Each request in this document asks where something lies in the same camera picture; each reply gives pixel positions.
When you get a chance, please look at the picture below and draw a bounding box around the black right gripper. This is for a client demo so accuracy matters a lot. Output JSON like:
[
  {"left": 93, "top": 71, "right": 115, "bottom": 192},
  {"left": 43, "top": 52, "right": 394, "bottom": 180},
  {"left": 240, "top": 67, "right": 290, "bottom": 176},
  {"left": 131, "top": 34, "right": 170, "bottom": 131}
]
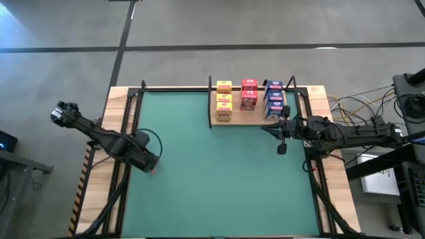
[{"left": 261, "top": 106, "right": 306, "bottom": 156}]

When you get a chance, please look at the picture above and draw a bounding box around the blue Frosted Flakes cereal box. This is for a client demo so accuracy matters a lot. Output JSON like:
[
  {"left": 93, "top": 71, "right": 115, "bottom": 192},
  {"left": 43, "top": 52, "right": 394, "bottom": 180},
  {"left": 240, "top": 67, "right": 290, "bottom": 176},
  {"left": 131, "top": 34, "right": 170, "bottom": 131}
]
[
  {"left": 264, "top": 91, "right": 285, "bottom": 102},
  {"left": 264, "top": 100, "right": 286, "bottom": 121},
  {"left": 264, "top": 79, "right": 284, "bottom": 92}
]

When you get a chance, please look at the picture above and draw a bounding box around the wooden shelf board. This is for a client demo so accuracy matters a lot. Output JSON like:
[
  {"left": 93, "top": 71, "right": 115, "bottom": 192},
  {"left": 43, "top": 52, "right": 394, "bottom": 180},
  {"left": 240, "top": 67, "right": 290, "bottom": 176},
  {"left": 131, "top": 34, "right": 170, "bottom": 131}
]
[{"left": 210, "top": 90, "right": 292, "bottom": 127}]

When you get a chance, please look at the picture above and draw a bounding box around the yellow black hazard tape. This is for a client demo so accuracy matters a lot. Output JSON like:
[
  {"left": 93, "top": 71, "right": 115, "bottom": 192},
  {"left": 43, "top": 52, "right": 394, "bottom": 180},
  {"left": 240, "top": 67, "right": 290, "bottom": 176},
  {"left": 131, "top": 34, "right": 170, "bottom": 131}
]
[{"left": 67, "top": 145, "right": 96, "bottom": 237}]

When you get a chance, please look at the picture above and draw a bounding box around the green table mat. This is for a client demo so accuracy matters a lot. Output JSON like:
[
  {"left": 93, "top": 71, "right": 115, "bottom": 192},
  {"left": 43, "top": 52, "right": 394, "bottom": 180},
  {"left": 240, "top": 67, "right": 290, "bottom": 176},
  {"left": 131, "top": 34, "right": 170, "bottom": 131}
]
[{"left": 121, "top": 90, "right": 321, "bottom": 237}]

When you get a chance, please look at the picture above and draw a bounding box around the black desk beam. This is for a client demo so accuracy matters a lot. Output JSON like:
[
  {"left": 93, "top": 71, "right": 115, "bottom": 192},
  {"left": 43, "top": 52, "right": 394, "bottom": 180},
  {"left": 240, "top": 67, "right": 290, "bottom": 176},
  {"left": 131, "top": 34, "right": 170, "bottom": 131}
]
[{"left": 345, "top": 143, "right": 425, "bottom": 182}]

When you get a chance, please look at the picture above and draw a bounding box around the white sheet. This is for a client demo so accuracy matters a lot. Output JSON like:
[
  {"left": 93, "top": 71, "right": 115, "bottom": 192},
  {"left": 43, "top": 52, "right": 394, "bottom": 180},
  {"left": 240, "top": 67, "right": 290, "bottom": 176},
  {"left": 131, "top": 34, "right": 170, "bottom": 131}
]
[{"left": 357, "top": 154, "right": 402, "bottom": 197}]

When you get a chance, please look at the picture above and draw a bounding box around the grey side desk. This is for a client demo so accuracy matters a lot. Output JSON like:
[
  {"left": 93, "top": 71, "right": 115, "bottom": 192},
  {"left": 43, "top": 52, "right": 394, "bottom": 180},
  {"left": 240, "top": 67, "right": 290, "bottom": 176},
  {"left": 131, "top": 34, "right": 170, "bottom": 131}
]
[{"left": 0, "top": 149, "right": 54, "bottom": 239}]

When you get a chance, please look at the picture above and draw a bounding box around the grey equipment cart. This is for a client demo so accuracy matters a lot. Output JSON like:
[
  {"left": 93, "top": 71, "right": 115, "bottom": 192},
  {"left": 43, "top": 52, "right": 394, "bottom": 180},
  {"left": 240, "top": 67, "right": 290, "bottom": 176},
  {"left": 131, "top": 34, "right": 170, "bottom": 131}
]
[{"left": 392, "top": 68, "right": 425, "bottom": 135}]

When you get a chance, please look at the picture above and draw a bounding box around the dark device with blue light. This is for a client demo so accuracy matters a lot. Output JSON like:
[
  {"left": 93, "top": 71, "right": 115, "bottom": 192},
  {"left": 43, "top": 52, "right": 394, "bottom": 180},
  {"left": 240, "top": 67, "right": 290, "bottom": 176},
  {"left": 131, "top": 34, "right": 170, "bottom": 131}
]
[{"left": 0, "top": 129, "right": 19, "bottom": 153}]

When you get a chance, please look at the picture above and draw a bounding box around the dark laptop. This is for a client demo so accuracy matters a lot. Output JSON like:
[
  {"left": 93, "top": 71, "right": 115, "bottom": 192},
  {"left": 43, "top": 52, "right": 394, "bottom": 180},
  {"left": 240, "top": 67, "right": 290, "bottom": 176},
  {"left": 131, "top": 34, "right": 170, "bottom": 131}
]
[{"left": 406, "top": 130, "right": 425, "bottom": 147}]

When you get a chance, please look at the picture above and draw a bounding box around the dark keyboard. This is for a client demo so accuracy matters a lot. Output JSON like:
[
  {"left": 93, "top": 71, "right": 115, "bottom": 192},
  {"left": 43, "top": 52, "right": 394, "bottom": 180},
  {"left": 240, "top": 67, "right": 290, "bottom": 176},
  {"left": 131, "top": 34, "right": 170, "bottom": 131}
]
[{"left": 407, "top": 167, "right": 425, "bottom": 207}]

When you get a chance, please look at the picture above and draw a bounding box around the black left camera cable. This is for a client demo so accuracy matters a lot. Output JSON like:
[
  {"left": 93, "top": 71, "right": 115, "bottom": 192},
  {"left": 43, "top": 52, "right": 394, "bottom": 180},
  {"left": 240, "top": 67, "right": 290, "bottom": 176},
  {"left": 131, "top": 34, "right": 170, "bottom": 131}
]
[{"left": 132, "top": 127, "right": 163, "bottom": 159}]

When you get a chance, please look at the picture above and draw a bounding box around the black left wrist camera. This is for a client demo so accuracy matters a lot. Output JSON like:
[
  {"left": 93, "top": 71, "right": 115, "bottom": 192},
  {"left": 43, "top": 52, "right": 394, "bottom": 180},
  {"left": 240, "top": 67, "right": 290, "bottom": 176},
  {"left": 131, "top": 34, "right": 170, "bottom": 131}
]
[{"left": 133, "top": 130, "right": 151, "bottom": 147}]

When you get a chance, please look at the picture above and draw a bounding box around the black aluminium table frame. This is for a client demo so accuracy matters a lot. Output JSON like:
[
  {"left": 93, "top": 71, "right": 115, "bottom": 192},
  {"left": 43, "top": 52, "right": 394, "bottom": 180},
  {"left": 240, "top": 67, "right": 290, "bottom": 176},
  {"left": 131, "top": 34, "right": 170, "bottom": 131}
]
[{"left": 71, "top": 79, "right": 363, "bottom": 239}]

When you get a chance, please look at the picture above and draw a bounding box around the coiled black cable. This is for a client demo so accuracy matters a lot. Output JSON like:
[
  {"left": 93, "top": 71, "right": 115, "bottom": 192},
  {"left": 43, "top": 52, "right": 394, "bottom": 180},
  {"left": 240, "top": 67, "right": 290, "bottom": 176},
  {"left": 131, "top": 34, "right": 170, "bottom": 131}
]
[{"left": 394, "top": 93, "right": 425, "bottom": 120}]

